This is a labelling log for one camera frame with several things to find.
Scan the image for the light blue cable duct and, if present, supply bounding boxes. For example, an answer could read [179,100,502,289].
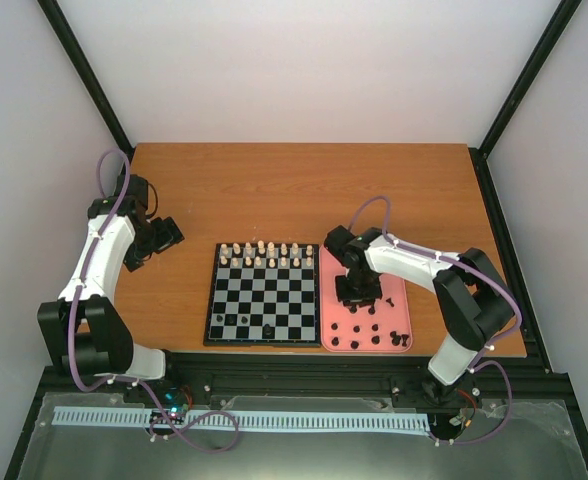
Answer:
[51,406,430,435]

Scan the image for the pink tray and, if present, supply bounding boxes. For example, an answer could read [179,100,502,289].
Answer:
[319,248,413,354]

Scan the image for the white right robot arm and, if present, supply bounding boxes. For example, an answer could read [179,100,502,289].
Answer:
[324,225,522,387]

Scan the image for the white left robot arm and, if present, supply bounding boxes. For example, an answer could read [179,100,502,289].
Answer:
[37,175,184,403]

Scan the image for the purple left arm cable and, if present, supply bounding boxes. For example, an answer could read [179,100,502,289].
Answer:
[68,148,132,391]

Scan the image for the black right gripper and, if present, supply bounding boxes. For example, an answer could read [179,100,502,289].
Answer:
[335,271,383,308]

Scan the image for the black white chess board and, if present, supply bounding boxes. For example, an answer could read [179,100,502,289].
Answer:
[203,242,321,347]

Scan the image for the black king piece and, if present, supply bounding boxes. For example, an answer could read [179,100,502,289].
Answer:
[262,324,275,339]

